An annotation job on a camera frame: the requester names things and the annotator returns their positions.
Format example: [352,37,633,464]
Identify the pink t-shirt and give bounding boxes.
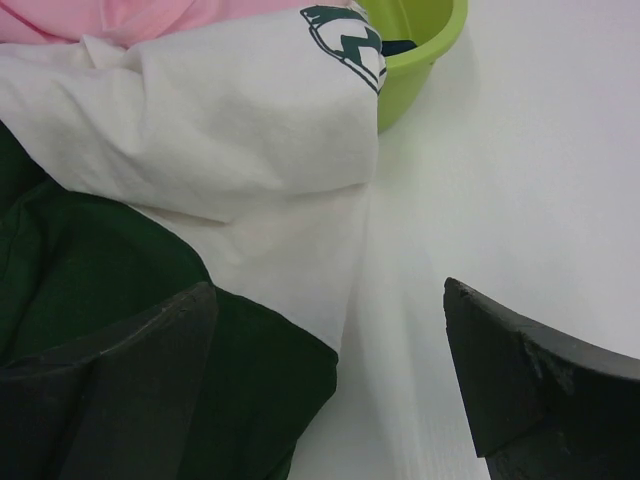
[1,1,361,53]

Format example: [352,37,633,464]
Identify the navy blue t-shirt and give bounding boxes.
[382,39,417,57]

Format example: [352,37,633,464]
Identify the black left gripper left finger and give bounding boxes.
[1,283,218,479]

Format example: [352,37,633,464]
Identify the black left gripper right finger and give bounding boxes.
[444,278,639,480]

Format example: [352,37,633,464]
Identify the white and green t-shirt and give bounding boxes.
[1,3,387,479]

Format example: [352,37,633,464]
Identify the lime green plastic basin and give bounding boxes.
[359,0,468,132]

